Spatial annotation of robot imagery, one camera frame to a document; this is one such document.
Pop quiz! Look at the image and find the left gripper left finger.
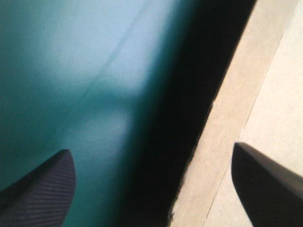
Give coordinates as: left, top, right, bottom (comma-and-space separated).
0, 148, 77, 227

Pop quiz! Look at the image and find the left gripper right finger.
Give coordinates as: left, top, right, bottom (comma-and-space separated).
232, 142, 303, 227

